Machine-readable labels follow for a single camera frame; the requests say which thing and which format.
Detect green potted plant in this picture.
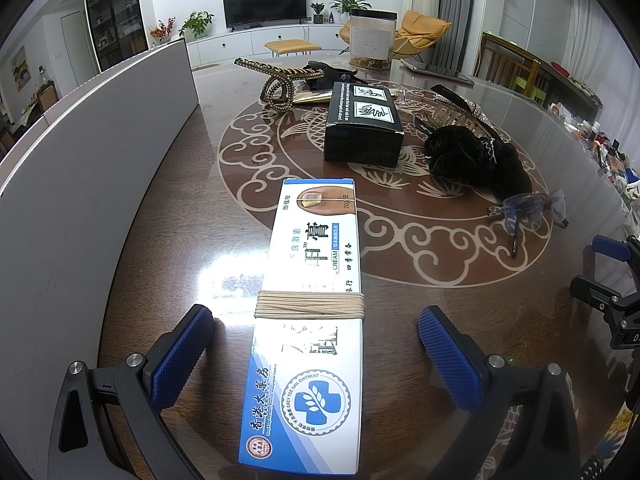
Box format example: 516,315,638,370
330,0,372,24
179,10,215,40

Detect dark bookshelf cabinet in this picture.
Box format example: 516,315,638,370
85,0,149,72

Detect grey laptop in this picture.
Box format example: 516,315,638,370
401,58,474,87

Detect white tv cabinet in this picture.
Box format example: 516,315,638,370
186,23,347,68

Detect black feather hair clip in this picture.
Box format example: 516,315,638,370
305,61,368,91

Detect blue framed eyeglasses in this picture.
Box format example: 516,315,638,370
487,190,570,258

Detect green potted plant right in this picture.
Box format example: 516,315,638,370
330,0,372,24

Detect blue white ointment box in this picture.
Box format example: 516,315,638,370
239,179,364,474

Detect small potted plant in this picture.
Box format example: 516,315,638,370
310,2,324,24

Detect large white cardboard box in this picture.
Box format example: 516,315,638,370
0,40,198,479

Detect wooden dining chair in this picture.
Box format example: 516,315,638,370
474,32,548,99

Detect silver sequin bow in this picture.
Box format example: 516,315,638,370
412,84,506,141

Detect clutter of small items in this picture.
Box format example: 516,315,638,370
547,103,639,204

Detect red flower vase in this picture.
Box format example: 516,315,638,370
150,16,176,46

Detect black television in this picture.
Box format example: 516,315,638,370
222,0,307,28

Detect black printed box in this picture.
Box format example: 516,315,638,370
323,82,404,168

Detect green potted plant left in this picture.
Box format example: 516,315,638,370
179,10,215,40

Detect grey curtain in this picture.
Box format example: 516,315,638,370
432,0,473,76

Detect orange lounge chair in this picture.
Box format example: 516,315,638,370
340,10,449,60

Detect orange side table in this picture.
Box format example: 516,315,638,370
265,39,322,56

